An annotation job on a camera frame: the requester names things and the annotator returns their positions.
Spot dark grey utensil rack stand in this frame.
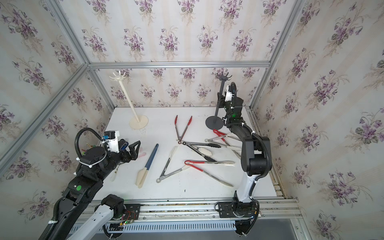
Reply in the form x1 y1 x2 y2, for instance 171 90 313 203
206 73 232 130

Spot black steel tongs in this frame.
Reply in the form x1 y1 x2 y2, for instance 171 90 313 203
178 141 221 162

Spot red handled steel tongs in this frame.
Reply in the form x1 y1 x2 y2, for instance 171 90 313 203
184 160 235 188

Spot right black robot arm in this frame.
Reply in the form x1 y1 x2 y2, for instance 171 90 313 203
218 82 272 211

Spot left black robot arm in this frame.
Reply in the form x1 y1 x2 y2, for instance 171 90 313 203
40 128 141 240

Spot cream utensil rack stand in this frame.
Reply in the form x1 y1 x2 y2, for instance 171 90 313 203
109 71 149 130

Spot cream tipped steel tongs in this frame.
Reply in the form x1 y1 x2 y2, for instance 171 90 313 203
156 145 191 184

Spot white tipped tongs at right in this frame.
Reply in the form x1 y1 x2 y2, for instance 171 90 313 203
205 133 242 151

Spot red tipped steel tongs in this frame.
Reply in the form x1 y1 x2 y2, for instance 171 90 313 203
174 115 193 142

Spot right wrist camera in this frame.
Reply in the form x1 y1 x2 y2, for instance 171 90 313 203
225 85 234 102

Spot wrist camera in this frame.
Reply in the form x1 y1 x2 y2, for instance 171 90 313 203
225 85 234 102
103 131 120 153

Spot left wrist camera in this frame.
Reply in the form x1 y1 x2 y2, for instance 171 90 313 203
103 131 120 153

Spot red handled tongs at right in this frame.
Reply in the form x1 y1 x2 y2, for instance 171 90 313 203
211 130 241 160

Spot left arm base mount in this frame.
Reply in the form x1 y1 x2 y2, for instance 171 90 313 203
103 204 142 236

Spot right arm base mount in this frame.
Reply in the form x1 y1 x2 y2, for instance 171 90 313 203
214 200 260 236

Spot aluminium front rail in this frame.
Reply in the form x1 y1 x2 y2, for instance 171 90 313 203
53 197 304 224

